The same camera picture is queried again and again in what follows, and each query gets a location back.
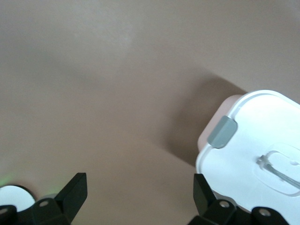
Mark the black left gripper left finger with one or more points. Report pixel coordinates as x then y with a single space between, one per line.
72 197

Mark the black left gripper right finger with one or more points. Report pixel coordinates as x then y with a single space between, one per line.
206 206

